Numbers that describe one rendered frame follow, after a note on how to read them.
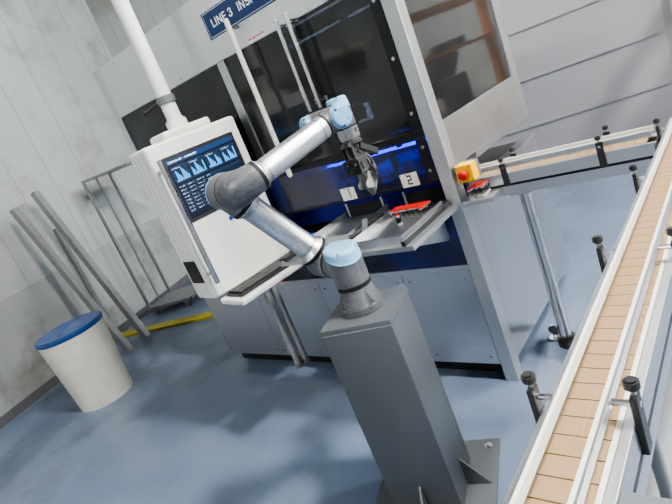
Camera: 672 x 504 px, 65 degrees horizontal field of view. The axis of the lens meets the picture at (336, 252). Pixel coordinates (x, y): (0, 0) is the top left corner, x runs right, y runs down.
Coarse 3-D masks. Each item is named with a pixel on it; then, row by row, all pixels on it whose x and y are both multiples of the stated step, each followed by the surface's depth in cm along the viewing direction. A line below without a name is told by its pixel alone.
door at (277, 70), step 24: (264, 48) 236; (240, 72) 250; (264, 72) 242; (288, 72) 234; (240, 96) 257; (264, 96) 248; (288, 96) 240; (312, 96) 233; (288, 120) 247; (264, 144) 262; (336, 144) 237
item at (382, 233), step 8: (432, 208) 208; (384, 216) 227; (424, 216) 203; (376, 224) 222; (384, 224) 225; (392, 224) 221; (408, 224) 212; (416, 224) 198; (368, 232) 218; (376, 232) 218; (384, 232) 214; (392, 232) 210; (400, 232) 206; (408, 232) 194; (360, 240) 213; (368, 240) 200; (376, 240) 198; (384, 240) 196; (392, 240) 193; (400, 240) 191; (360, 248) 204; (368, 248) 202
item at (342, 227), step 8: (384, 208) 242; (344, 216) 260; (360, 216) 255; (368, 216) 249; (328, 224) 251; (336, 224) 255; (344, 224) 252; (352, 224) 246; (360, 224) 228; (320, 232) 246; (328, 232) 249; (336, 232) 244; (344, 232) 238; (352, 232) 223; (328, 240) 229; (336, 240) 226
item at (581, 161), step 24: (576, 144) 197; (600, 144) 183; (624, 144) 185; (648, 144) 175; (504, 168) 206; (528, 168) 202; (552, 168) 197; (576, 168) 192; (600, 168) 187; (624, 168) 183; (504, 192) 212
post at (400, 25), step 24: (384, 0) 193; (408, 24) 196; (408, 48) 196; (408, 72) 201; (432, 96) 204; (432, 120) 204; (432, 144) 209; (456, 192) 212; (456, 216) 217; (480, 240) 222; (480, 264) 221; (480, 288) 226; (504, 336) 231; (504, 360) 236
